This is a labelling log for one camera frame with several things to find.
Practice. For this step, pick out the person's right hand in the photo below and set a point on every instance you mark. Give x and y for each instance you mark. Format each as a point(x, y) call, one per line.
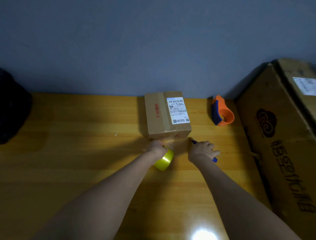
point(200, 151)

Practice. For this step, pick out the person's left hand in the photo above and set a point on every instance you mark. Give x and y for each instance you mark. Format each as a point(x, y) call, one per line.
point(156, 148)

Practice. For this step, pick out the person's left fingers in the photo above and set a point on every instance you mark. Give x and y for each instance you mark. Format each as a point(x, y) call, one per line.
point(160, 143)

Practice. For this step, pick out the person's right fingers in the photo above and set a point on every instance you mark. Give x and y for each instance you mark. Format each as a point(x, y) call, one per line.
point(210, 148)

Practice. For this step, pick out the blue utility knife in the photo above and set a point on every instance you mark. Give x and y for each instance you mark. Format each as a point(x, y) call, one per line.
point(214, 159)

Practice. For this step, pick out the yellow tape roll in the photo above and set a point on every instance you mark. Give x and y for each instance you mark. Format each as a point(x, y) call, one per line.
point(165, 159)

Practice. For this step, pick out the person's left forearm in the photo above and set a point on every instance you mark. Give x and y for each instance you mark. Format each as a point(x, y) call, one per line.
point(98, 200)

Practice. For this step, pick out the person's right forearm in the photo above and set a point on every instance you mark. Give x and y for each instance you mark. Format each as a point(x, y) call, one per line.
point(237, 202)

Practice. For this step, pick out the small cardboard box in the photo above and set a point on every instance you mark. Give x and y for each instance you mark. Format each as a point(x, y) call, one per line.
point(164, 116)

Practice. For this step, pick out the white shipping label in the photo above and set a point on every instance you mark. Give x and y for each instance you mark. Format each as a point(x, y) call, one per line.
point(177, 110)

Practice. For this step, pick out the orange blue tape dispenser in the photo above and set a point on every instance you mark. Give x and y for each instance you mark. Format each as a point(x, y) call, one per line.
point(221, 112)

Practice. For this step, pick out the large printed cardboard box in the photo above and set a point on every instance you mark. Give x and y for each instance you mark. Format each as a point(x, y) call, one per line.
point(281, 138)

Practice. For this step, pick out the white label on large box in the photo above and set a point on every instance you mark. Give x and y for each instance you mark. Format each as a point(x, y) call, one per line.
point(305, 85)

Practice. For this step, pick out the black bag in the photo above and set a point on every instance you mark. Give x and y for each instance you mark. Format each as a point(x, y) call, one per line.
point(12, 108)

